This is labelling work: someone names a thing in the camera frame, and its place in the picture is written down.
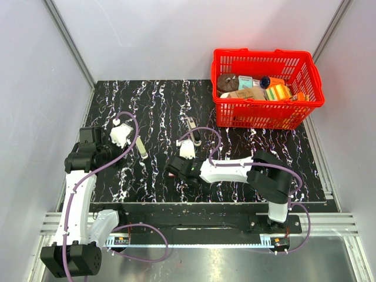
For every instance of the blue capped orange bottle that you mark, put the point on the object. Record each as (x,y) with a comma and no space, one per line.
(267,81)

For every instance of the brown cardboard package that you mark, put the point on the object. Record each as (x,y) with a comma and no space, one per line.
(255,93)

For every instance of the yellow green box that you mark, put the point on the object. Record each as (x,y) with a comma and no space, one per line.
(278,92)

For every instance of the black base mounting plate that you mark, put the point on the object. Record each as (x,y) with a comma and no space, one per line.
(250,217)

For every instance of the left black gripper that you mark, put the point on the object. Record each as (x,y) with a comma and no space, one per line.
(119,164)

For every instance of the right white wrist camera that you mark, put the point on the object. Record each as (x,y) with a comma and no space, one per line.
(186,149)

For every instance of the orange snack packet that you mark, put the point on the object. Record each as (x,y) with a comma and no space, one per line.
(300,97)

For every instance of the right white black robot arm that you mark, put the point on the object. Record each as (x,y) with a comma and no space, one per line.
(263,172)

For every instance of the aluminium rail with ruler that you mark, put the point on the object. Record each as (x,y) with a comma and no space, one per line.
(192,239)

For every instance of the light blue card box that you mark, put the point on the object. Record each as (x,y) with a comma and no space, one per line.
(245,82)

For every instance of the brown round item in basket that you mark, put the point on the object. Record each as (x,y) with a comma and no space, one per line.
(227,82)

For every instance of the red plastic shopping basket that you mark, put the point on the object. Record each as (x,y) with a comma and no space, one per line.
(264,89)

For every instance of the beige stapler magazine piece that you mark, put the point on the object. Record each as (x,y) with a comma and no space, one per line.
(141,148)

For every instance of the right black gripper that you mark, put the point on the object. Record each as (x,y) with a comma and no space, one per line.
(191,160)

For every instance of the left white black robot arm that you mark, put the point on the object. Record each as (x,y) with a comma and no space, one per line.
(76,249)

